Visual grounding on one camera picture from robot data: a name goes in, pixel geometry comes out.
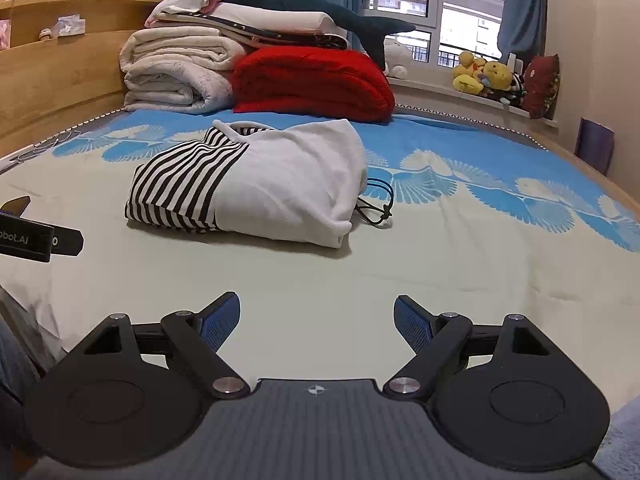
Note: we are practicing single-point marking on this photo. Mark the white striped hooded top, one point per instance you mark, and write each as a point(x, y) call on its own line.
point(290, 185)

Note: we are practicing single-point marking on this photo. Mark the person's jeans leg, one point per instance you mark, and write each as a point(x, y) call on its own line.
point(15, 360)

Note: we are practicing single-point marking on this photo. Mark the wooden bed frame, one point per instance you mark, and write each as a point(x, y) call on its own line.
point(60, 75)

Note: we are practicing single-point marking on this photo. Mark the pink item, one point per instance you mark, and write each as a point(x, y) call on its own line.
point(4, 34)

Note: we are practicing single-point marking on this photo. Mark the maroon cushion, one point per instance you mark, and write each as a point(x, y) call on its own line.
point(540, 85)

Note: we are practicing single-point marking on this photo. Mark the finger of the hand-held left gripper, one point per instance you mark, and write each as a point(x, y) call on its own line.
point(67, 244)
point(15, 206)

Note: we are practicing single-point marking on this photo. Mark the blue white printed bed sheet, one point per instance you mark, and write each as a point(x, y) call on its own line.
point(450, 270)

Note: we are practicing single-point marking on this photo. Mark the tissue pack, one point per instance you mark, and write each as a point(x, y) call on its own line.
point(67, 26)

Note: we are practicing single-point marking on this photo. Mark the dark blue shark plush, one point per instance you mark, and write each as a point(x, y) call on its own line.
point(300, 2)

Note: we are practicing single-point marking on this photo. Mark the white folded quilt dark trim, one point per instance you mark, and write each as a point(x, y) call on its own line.
point(280, 20)

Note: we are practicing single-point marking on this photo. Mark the white plush toy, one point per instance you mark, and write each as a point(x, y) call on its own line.
point(397, 55)

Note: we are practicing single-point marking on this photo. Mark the large yellow plush toy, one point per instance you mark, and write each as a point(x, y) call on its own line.
point(497, 76)

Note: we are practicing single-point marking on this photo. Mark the red folded blanket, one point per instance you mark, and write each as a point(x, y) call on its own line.
point(310, 80)

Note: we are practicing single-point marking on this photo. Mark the small figurine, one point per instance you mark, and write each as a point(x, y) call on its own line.
point(45, 34)

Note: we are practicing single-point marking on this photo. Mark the window sill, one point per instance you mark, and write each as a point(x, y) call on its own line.
point(440, 92)

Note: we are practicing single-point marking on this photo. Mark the light blue rug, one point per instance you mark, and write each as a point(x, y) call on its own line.
point(622, 440)

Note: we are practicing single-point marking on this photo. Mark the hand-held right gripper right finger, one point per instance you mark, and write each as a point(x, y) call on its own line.
point(415, 322)

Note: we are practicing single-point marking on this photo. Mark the striped plush toy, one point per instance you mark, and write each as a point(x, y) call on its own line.
point(515, 92)

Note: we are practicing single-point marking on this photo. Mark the white folded blanket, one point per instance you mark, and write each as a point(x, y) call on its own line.
point(175, 70)

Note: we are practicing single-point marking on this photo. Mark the purple box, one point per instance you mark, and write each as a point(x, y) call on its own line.
point(594, 145)

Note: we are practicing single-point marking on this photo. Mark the small yellow duck plush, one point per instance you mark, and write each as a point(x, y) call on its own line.
point(467, 60)

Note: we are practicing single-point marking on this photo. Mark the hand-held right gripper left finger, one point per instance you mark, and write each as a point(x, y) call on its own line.
point(220, 317)

